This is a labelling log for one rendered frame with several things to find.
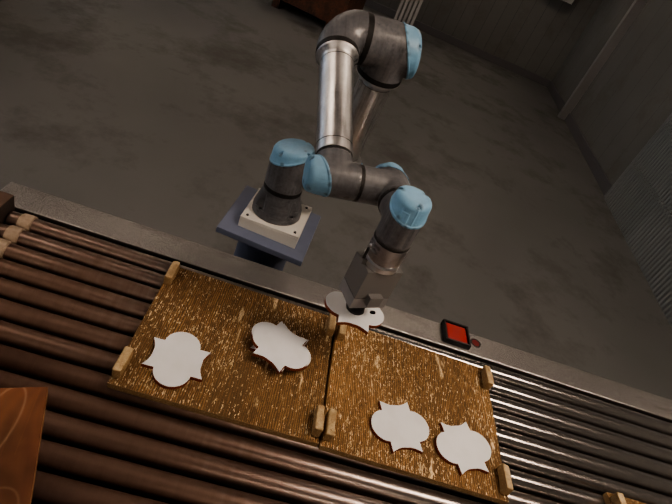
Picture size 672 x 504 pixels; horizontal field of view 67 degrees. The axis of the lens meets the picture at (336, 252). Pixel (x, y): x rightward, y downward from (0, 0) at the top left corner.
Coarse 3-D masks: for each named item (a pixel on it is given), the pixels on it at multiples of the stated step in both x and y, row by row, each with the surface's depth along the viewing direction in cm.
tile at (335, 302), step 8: (328, 296) 110; (336, 296) 111; (328, 304) 108; (336, 304) 109; (344, 304) 109; (336, 312) 107; (344, 312) 108; (368, 312) 110; (376, 312) 111; (344, 320) 106; (352, 320) 107; (360, 320) 107; (368, 320) 108; (376, 320) 109; (360, 328) 106; (368, 328) 106
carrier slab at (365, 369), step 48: (384, 336) 127; (336, 384) 110; (384, 384) 115; (432, 384) 120; (480, 384) 126; (336, 432) 101; (432, 432) 109; (480, 432) 114; (432, 480) 101; (480, 480) 104
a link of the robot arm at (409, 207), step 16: (400, 192) 91; (416, 192) 93; (384, 208) 95; (400, 208) 91; (416, 208) 90; (384, 224) 94; (400, 224) 92; (416, 224) 92; (384, 240) 95; (400, 240) 94
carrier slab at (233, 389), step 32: (160, 288) 113; (192, 288) 116; (224, 288) 120; (160, 320) 106; (192, 320) 109; (224, 320) 112; (256, 320) 116; (288, 320) 119; (320, 320) 123; (224, 352) 106; (320, 352) 115; (128, 384) 93; (192, 384) 98; (224, 384) 100; (256, 384) 103; (288, 384) 106; (320, 384) 108; (224, 416) 95; (256, 416) 97; (288, 416) 100
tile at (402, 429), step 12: (384, 408) 108; (396, 408) 109; (408, 408) 111; (372, 420) 105; (384, 420) 106; (396, 420) 107; (408, 420) 108; (420, 420) 109; (372, 432) 104; (384, 432) 104; (396, 432) 105; (408, 432) 106; (420, 432) 107; (396, 444) 102; (408, 444) 103; (420, 444) 105
